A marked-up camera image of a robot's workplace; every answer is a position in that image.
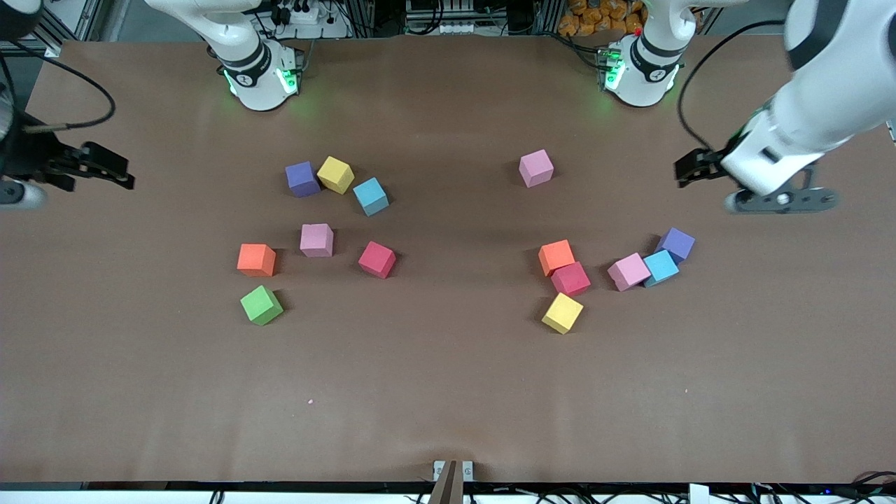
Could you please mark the pink foam cube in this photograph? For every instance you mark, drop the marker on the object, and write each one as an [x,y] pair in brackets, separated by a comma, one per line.
[536,168]
[316,239]
[628,271]

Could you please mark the white socket strip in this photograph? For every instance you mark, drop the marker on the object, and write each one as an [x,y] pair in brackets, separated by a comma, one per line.
[448,28]

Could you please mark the blue foam cube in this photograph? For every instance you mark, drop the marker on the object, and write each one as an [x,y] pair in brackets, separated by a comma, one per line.
[663,268]
[370,197]

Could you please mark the aluminium frame strut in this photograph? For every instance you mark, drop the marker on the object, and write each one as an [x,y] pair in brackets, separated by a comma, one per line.
[52,49]

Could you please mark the purple foam cube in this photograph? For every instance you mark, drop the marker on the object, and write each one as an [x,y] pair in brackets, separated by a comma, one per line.
[676,243]
[302,179]

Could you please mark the metal bracket with post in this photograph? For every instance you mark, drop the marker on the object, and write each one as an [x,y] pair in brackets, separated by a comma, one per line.
[453,483]

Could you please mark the red foam cube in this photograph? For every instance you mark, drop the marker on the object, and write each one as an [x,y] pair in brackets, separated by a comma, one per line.
[376,260]
[570,279]

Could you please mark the yellow foam cube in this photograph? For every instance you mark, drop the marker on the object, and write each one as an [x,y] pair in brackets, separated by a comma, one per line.
[562,313]
[335,175]

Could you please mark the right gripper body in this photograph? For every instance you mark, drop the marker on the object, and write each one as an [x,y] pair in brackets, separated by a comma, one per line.
[31,154]

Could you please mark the small white adapter box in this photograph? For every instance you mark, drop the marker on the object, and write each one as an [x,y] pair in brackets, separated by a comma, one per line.
[698,493]

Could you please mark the white power strip with plugs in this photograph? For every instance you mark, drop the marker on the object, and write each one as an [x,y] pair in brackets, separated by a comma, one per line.
[329,28]

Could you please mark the green foam cube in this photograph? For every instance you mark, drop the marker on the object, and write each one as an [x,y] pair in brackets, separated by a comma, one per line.
[261,305]

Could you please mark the bag of orange snacks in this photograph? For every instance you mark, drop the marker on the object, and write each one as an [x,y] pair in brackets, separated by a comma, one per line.
[595,17]

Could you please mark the orange foam cube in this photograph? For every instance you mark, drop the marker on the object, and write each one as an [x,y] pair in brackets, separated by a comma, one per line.
[556,256]
[255,259]

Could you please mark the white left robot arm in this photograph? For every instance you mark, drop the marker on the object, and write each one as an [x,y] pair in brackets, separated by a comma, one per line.
[840,84]

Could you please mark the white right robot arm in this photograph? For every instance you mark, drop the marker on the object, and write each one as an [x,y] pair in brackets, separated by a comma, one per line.
[259,84]

